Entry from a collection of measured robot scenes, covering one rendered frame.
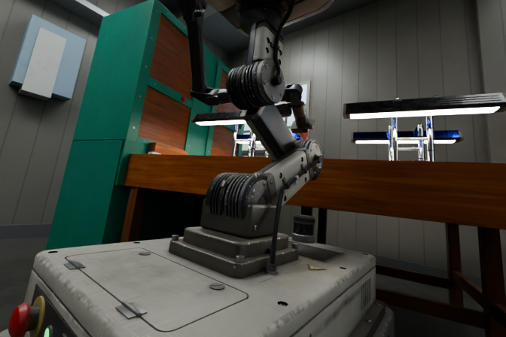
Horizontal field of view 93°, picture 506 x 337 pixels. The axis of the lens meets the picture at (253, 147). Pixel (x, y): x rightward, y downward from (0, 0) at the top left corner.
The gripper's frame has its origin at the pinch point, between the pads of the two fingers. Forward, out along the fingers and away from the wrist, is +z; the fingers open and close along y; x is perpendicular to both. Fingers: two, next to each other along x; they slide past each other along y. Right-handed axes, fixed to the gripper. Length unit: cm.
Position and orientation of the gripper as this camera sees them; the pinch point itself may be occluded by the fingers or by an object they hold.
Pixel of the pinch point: (306, 139)
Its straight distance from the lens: 116.4
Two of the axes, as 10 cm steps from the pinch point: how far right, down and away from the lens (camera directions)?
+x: -3.3, 6.5, -6.9
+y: -8.9, 0.3, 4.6
